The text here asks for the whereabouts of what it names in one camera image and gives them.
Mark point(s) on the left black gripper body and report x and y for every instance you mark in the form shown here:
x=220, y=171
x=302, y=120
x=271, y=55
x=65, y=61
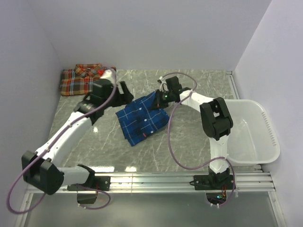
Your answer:
x=114, y=102

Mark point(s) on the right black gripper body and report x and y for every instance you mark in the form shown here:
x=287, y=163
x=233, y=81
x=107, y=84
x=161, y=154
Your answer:
x=167, y=98

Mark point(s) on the orange plaid shirt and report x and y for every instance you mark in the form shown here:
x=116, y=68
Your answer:
x=79, y=81

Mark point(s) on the blue plaid long sleeve shirt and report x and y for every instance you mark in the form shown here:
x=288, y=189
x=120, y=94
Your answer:
x=138, y=122

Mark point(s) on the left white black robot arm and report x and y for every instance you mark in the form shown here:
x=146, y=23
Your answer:
x=41, y=168

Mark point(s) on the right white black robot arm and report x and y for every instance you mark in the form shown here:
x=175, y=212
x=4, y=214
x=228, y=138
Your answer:
x=216, y=123

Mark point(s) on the white plastic basin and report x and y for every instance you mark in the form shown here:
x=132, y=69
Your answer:
x=252, y=140

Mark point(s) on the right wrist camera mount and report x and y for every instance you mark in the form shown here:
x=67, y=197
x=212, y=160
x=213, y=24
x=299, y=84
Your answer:
x=163, y=84

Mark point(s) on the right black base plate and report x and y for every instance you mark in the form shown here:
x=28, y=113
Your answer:
x=212, y=182

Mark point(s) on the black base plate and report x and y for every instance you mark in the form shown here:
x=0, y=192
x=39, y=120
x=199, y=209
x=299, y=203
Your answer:
x=96, y=183
x=212, y=182

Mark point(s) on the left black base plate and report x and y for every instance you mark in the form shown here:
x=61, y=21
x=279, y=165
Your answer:
x=96, y=183

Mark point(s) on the aluminium mounting rail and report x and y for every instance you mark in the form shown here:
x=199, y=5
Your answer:
x=166, y=182

